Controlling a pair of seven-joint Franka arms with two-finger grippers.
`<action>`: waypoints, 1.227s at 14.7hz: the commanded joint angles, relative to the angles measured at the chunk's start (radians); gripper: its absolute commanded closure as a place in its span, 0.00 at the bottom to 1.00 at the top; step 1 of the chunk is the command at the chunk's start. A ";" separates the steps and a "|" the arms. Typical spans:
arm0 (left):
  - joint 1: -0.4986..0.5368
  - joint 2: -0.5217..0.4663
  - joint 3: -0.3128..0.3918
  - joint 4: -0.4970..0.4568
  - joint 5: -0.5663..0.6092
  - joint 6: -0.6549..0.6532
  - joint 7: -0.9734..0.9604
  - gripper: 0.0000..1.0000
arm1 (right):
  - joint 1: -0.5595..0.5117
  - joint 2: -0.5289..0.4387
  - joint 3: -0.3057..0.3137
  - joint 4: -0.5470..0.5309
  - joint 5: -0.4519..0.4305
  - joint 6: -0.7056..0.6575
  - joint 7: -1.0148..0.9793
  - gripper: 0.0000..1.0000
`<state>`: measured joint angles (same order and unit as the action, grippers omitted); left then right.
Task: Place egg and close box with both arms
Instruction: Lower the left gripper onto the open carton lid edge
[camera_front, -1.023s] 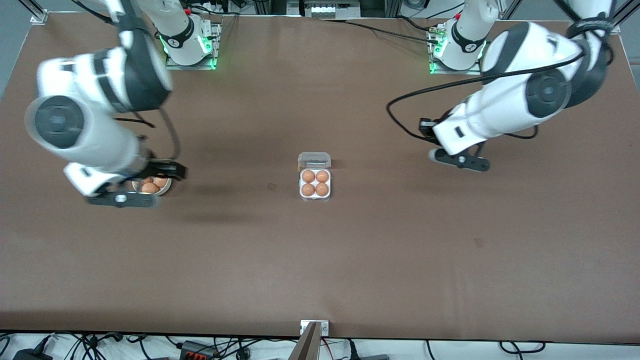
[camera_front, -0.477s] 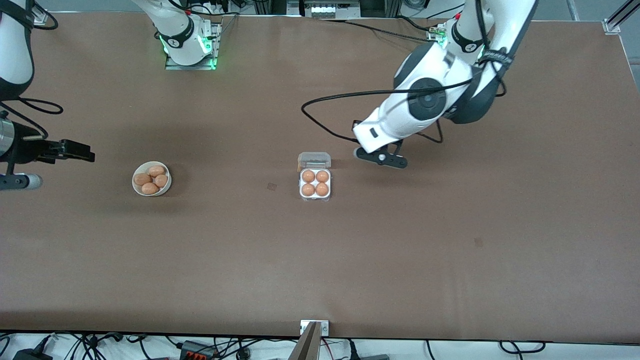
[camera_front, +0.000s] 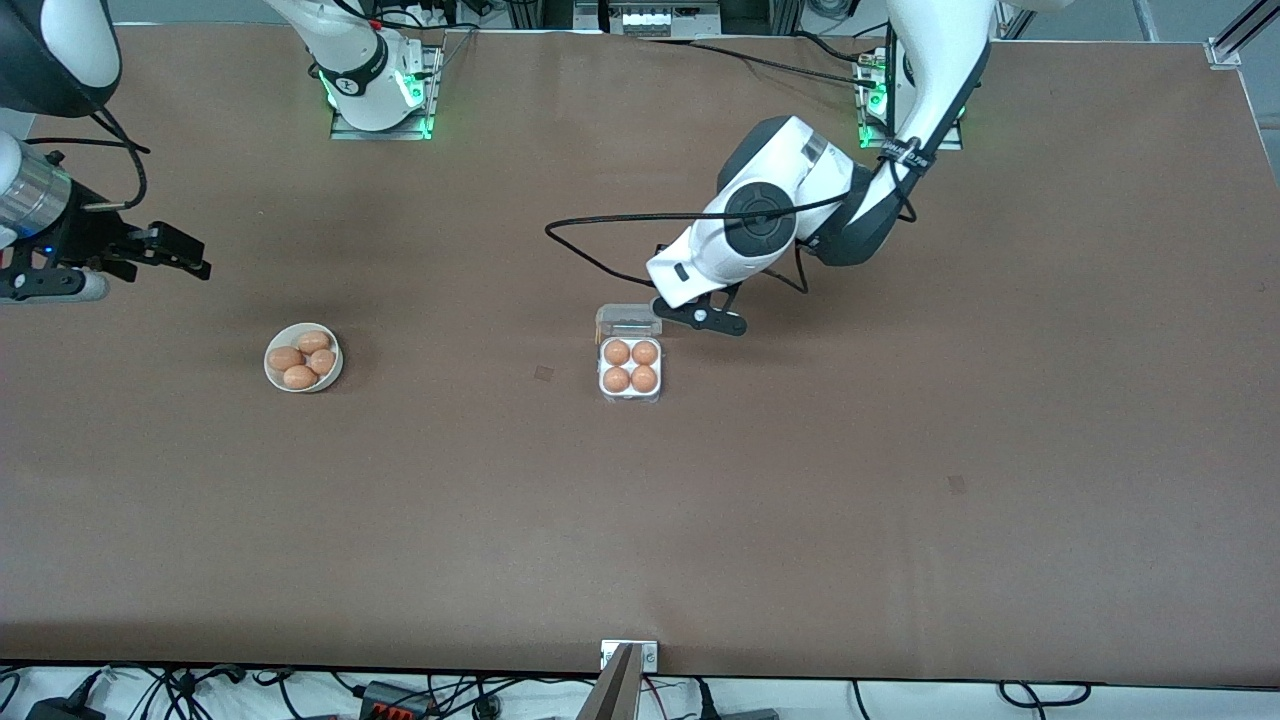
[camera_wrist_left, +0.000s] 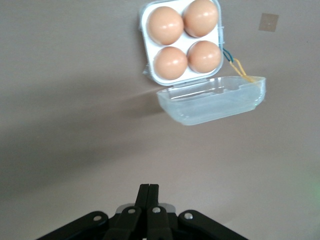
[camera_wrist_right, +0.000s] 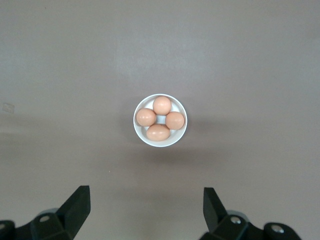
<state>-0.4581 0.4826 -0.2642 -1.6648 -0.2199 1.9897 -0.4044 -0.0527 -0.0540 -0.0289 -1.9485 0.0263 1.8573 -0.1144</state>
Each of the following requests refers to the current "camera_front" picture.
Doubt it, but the clear plastic egg box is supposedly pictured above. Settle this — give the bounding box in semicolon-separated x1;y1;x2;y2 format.
596;303;664;405

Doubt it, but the white round bowl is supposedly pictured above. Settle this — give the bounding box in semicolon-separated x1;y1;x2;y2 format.
264;322;344;394

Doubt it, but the white power strip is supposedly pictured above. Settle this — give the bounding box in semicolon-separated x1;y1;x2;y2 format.
605;0;723;37

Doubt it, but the black power adapter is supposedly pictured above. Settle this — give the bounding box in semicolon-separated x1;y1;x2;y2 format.
25;696;107;720

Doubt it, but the black orange power strip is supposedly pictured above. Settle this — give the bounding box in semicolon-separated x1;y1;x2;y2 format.
358;680;438;720

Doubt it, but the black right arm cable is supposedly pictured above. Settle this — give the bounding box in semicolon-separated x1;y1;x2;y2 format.
25;105;151;213

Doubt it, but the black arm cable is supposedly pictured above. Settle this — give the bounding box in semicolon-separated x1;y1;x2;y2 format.
545;130;926;296
25;105;151;213

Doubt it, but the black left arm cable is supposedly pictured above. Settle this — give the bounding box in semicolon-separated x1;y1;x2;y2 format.
545;130;926;296

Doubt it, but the long black table cable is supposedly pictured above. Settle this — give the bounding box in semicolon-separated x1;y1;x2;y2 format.
640;36;881;87

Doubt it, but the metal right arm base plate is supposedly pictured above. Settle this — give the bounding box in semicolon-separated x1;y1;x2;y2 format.
330;40;446;142

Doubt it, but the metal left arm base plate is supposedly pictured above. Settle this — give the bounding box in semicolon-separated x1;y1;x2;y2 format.
855;45;966;151

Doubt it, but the metal table edge bracket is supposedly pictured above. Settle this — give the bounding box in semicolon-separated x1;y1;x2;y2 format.
600;640;660;672

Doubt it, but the brown camera pole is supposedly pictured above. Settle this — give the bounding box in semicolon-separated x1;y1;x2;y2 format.
578;644;642;720

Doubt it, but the black looped floor cable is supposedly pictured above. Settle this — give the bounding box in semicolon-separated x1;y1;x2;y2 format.
998;681;1093;708

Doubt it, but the aluminium frame profile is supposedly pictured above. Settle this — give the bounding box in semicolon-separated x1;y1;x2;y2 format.
1205;0;1280;69

